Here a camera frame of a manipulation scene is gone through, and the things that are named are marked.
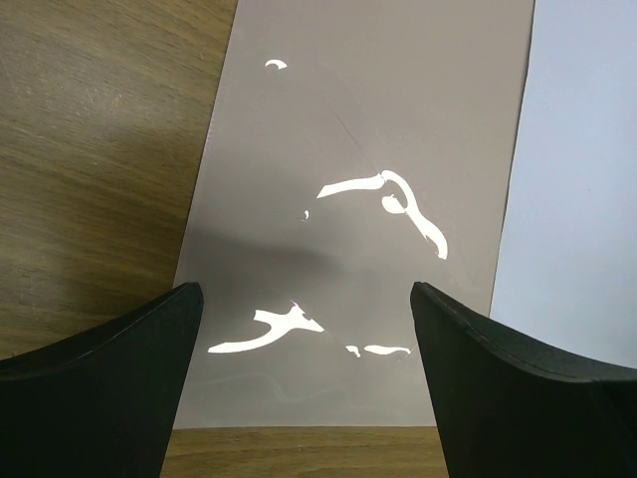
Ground white paper sheet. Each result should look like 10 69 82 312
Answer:
491 0 636 366

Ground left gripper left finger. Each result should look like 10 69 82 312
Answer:
1 283 203 477

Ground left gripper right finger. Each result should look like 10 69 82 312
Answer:
410 283 636 477

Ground beige paper folder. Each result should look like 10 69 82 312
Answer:
175 1 533 428

